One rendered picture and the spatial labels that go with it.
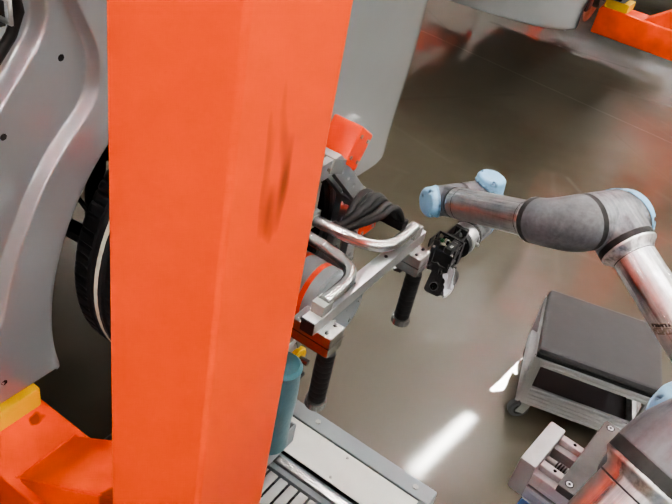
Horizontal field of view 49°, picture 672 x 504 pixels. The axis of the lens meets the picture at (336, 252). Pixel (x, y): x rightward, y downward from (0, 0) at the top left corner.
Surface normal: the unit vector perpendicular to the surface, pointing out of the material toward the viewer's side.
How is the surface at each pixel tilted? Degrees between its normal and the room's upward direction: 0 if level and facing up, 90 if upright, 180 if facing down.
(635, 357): 0
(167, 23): 90
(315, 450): 0
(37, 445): 0
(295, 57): 90
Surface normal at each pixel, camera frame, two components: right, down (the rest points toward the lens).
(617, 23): -0.56, 0.42
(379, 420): 0.17, -0.79
